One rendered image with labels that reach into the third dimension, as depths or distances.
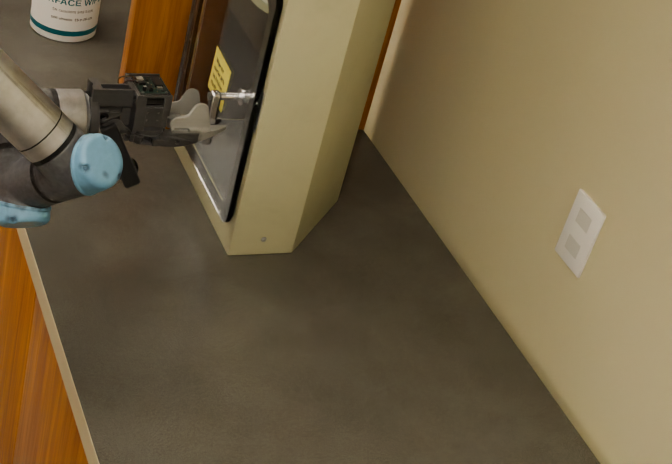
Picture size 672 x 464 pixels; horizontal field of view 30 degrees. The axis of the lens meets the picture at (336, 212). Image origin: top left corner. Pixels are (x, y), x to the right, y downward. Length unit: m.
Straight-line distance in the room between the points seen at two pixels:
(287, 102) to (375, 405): 0.46
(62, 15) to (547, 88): 0.98
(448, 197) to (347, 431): 0.61
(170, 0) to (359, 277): 0.56
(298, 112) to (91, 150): 0.37
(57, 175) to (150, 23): 0.56
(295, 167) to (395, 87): 0.50
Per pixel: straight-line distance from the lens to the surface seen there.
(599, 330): 1.87
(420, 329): 1.95
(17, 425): 2.25
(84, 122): 1.79
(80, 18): 2.48
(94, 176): 1.63
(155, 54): 2.18
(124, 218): 2.02
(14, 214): 1.74
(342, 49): 1.84
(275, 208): 1.96
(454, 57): 2.19
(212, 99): 1.86
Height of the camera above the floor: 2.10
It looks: 32 degrees down
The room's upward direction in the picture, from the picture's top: 16 degrees clockwise
